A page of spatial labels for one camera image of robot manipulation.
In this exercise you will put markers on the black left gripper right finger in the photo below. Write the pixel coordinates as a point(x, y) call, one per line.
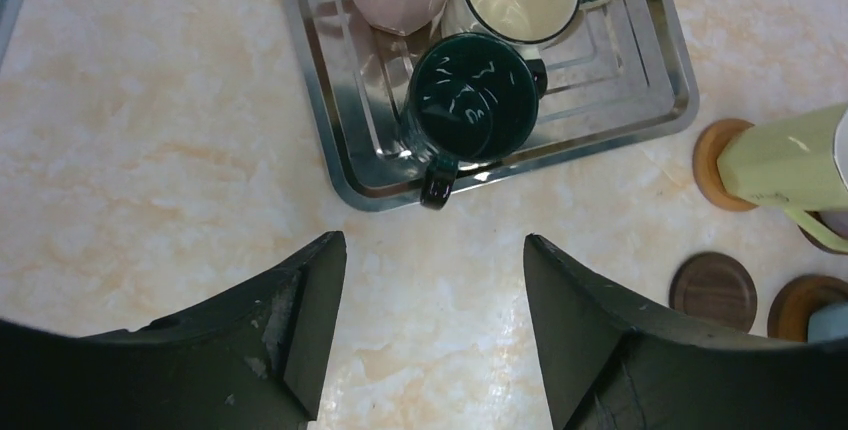
point(613, 359)

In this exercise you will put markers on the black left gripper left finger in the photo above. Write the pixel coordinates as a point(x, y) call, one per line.
point(254, 356)

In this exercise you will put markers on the dark walnut coaster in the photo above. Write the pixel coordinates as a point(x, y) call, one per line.
point(716, 288)

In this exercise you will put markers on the brown saucer coaster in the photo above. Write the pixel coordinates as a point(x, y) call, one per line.
point(818, 234)
point(798, 300)

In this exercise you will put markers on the light blue mug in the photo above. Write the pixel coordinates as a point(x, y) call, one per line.
point(828, 323)

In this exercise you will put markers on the light bamboo coaster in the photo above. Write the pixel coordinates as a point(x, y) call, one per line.
point(708, 147)

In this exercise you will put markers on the pale yellow mug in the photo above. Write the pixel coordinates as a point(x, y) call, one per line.
point(796, 163)

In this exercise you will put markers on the dark green mug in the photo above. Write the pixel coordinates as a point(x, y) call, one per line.
point(472, 99)

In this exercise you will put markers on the mauve mug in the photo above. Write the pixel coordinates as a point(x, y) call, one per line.
point(836, 221)

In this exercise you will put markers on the metal serving tray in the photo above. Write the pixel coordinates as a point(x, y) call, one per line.
point(620, 75)

